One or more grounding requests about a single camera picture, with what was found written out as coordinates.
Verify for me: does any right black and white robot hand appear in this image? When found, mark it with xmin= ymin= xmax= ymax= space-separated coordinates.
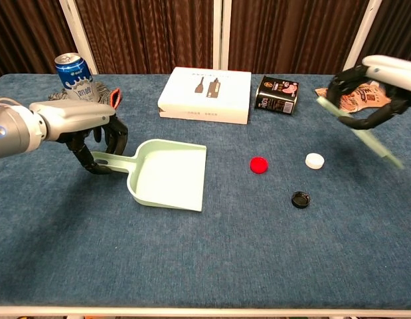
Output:
xmin=326 ymin=54 xmax=411 ymax=130

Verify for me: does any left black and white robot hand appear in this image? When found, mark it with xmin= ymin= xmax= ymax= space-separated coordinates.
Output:
xmin=29 ymin=98 xmax=129 ymax=175

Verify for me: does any mint green hand brush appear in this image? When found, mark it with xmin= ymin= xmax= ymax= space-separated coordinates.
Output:
xmin=316 ymin=95 xmax=406 ymax=171

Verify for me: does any mint green dustpan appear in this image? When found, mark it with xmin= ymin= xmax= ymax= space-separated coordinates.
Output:
xmin=90 ymin=139 xmax=208 ymax=213

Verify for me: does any white bottle cap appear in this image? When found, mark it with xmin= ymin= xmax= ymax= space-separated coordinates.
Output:
xmin=305 ymin=152 xmax=325 ymax=170

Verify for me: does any black bottle cap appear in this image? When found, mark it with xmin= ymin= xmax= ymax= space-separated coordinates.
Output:
xmin=291 ymin=191 xmax=311 ymax=209

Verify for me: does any red bottle cap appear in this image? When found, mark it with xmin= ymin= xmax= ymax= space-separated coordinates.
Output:
xmin=250 ymin=156 xmax=269 ymax=174

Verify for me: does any blue drink can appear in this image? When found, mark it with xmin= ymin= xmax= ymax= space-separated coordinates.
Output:
xmin=54 ymin=52 xmax=100 ymax=104

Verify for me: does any grey knit work glove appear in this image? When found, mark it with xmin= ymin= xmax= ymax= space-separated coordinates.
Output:
xmin=47 ymin=81 xmax=122 ymax=111

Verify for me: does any orange spouted sauce pouch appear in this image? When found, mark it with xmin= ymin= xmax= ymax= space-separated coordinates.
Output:
xmin=314 ymin=80 xmax=405 ymax=114

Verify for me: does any dark brown pleated curtain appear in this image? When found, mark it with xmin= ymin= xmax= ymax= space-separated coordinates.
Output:
xmin=0 ymin=0 xmax=78 ymax=81
xmin=370 ymin=0 xmax=411 ymax=64
xmin=75 ymin=0 xmax=215 ymax=75
xmin=228 ymin=0 xmax=371 ymax=75

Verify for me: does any black rectangular food tin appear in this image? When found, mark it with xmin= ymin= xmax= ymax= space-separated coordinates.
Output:
xmin=254 ymin=76 xmax=301 ymax=116

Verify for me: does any white flat cardboard box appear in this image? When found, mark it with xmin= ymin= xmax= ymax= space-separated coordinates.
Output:
xmin=157 ymin=66 xmax=252 ymax=126

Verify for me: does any blue table mat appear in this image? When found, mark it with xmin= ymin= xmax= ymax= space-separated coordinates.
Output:
xmin=0 ymin=73 xmax=411 ymax=310

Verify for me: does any white frame post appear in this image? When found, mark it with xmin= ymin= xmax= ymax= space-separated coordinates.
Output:
xmin=58 ymin=0 xmax=99 ymax=75
xmin=212 ymin=0 xmax=232 ymax=71
xmin=343 ymin=0 xmax=383 ymax=71

